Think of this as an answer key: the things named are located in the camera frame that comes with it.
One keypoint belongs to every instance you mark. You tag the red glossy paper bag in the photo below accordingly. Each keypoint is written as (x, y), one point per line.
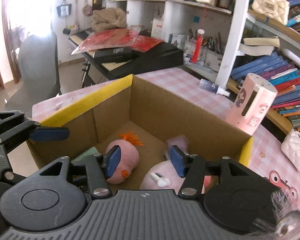
(117, 38)

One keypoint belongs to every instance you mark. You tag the mint toy truck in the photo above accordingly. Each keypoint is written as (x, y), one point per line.
(181, 141)

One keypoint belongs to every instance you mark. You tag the cream quilted pearl handbag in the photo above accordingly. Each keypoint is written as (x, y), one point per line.
(275, 9)

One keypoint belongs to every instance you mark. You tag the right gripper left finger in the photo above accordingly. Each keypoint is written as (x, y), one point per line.
(99, 168)

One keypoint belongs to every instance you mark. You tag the pink cartoon table mat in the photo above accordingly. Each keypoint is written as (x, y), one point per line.
(266, 158)

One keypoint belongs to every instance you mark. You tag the grey office chair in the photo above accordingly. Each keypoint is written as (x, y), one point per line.
(38, 64)

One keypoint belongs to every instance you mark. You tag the white quilted pouch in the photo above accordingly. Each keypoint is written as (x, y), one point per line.
(291, 148)

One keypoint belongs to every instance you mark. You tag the yellow cardboard box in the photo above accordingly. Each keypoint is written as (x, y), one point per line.
(152, 113)

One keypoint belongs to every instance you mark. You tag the pink plush pig toy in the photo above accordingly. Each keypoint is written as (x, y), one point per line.
(162, 176)

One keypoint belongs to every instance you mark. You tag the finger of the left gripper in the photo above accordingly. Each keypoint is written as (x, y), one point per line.
(49, 134)

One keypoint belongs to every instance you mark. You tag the white dark spray bottle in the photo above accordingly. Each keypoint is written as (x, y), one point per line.
(213, 88)

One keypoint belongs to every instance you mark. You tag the black electronic keyboard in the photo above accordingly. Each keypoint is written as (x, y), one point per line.
(119, 62)

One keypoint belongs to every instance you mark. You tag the pink plush chick toy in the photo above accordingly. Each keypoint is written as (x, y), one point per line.
(129, 156)

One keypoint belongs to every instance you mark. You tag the red and white tube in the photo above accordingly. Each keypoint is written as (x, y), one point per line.
(196, 53)

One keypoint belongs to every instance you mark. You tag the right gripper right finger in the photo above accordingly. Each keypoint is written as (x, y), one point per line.
(191, 168)

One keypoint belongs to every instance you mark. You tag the pink cylindrical dispenser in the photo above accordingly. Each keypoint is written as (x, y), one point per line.
(252, 103)

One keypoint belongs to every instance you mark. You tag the beige folded cloth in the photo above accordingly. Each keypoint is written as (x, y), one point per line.
(106, 19)

